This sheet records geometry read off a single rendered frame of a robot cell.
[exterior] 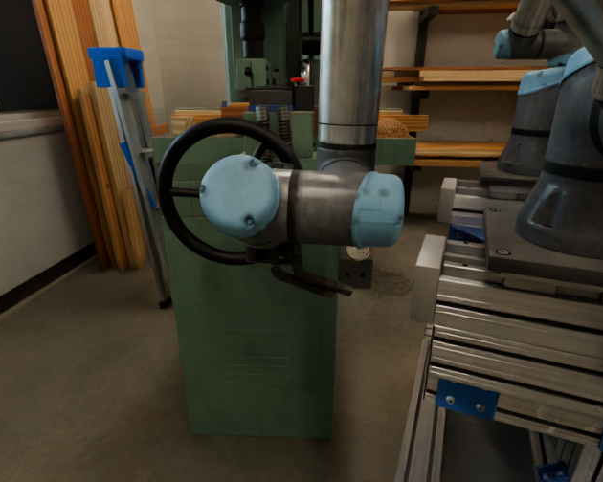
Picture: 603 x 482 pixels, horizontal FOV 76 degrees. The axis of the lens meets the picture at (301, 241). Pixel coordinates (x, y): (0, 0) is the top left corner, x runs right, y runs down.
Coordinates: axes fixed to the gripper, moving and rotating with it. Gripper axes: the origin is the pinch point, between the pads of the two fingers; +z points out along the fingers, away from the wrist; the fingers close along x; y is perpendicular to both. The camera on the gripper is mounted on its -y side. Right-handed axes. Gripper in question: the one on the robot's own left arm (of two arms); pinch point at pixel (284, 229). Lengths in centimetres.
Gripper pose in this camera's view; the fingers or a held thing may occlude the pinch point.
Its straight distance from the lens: 70.2
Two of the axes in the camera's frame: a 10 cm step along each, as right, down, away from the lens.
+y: -0.7, 9.9, -1.2
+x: 9.9, 0.6, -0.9
